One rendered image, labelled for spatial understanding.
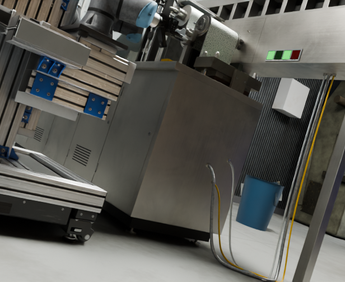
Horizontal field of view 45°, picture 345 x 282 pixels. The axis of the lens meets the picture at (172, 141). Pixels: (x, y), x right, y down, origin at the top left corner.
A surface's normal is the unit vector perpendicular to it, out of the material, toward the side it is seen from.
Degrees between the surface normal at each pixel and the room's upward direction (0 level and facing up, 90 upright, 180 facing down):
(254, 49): 90
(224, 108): 90
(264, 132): 90
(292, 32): 90
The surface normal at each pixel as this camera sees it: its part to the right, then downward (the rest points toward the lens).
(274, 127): 0.57, 0.16
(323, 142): -0.82, -0.29
